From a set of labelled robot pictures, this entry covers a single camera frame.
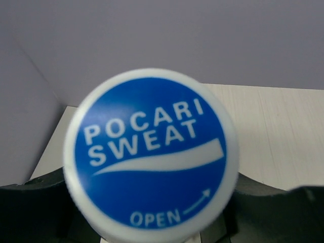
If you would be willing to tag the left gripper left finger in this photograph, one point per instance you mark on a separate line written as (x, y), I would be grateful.
(41, 210)

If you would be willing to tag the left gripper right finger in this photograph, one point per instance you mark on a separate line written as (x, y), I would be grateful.
(260, 213)

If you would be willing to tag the Pocari Sweat bottle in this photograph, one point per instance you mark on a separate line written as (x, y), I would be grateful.
(150, 155)

